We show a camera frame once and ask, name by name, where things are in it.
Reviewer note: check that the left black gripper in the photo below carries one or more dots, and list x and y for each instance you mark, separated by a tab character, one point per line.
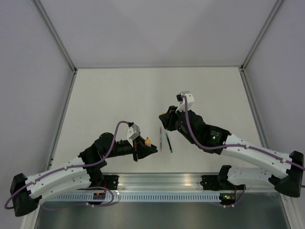
139	148

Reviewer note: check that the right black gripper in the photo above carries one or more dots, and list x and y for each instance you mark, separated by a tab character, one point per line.
167	119

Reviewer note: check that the orange pen cap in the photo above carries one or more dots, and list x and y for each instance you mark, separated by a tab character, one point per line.
148	142

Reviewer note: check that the grey purple pen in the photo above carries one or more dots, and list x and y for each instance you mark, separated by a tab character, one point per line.
161	138

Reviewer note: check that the green pen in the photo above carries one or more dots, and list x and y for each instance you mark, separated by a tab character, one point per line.
169	143

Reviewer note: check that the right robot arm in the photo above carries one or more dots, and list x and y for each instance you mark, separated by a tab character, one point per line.
282	170

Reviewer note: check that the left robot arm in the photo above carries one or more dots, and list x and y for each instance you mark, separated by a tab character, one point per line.
91	160

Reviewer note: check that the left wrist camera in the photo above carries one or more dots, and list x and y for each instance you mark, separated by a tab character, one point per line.
133	131

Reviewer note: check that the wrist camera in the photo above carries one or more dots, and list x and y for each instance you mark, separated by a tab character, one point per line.
185	100
133	131

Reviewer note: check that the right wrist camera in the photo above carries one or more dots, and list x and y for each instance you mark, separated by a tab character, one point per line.
185	100

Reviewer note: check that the aluminium mounting rail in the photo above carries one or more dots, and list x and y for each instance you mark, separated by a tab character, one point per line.
190	182

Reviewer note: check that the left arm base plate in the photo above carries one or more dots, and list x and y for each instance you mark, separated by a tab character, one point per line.
110	182

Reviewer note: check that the white slotted cable duct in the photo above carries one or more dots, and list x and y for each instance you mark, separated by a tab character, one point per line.
139	197

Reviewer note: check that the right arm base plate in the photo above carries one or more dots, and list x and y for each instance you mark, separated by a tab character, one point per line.
214	183

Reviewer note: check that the right aluminium frame post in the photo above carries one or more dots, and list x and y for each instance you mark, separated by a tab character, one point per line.
244	76

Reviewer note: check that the aluminium frame post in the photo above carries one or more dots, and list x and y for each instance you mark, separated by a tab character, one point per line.
244	76
73	71

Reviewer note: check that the left aluminium frame post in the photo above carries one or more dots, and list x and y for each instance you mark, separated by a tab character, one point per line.
73	71

